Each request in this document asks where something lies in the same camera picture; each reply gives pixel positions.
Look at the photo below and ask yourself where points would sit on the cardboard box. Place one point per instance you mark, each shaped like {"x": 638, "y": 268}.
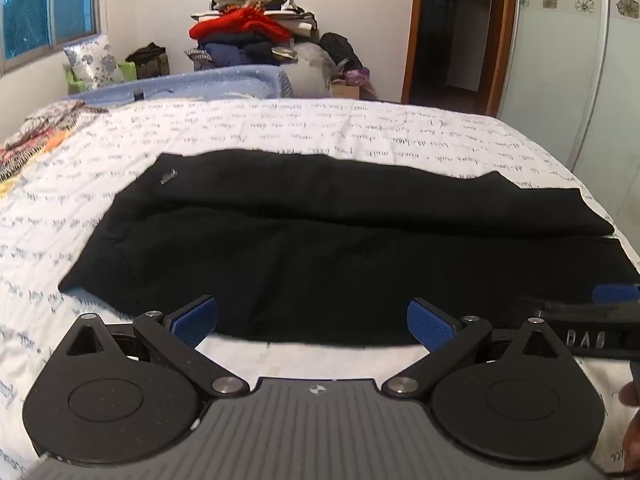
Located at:
{"x": 346, "y": 91}

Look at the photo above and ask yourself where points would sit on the person's right hand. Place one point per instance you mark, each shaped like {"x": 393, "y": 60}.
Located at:
{"x": 632, "y": 440}

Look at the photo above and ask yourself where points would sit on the white floral wardrobe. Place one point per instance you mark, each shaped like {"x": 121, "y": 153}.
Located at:
{"x": 560, "y": 85}

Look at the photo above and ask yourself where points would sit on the floral pillow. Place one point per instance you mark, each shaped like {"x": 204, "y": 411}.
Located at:
{"x": 92, "y": 62}

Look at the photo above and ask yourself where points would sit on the colourful patterned blanket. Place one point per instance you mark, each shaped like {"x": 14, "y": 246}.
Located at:
{"x": 40, "y": 132}

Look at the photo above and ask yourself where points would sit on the green plastic bin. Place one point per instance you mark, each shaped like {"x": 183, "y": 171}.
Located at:
{"x": 129, "y": 70}

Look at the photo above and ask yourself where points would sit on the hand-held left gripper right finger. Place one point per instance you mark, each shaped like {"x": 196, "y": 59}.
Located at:
{"x": 431, "y": 324}

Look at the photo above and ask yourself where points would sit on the white script-printed quilt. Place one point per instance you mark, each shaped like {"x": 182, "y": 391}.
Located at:
{"x": 300, "y": 125}

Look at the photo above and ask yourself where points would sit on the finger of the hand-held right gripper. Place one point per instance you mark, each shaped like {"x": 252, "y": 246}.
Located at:
{"x": 615, "y": 294}

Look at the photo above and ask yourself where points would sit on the black bag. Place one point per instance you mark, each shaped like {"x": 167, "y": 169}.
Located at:
{"x": 340, "y": 50}

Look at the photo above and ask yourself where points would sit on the dark brown bag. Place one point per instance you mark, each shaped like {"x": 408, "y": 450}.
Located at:
{"x": 149, "y": 61}

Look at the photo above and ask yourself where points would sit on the blue quilted mattress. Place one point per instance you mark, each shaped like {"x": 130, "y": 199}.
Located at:
{"x": 210, "y": 82}

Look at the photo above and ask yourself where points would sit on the black pants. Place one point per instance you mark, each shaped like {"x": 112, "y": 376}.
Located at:
{"x": 310, "y": 240}

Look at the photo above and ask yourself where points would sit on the wooden door frame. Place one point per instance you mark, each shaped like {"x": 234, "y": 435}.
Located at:
{"x": 505, "y": 35}

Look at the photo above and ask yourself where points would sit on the purple cloth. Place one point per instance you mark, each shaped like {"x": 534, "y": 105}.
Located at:
{"x": 357, "y": 77}

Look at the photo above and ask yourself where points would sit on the pile of folded clothes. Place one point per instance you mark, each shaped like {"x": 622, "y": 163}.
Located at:
{"x": 245, "y": 25}

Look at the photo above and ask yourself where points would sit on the window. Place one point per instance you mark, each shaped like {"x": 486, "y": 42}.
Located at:
{"x": 45, "y": 5}

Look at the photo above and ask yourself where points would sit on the grey bedding bundle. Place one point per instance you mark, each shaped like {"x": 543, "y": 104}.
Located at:
{"x": 305, "y": 72}

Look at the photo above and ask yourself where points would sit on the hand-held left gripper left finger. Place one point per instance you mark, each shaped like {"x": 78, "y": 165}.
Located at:
{"x": 192, "y": 321}

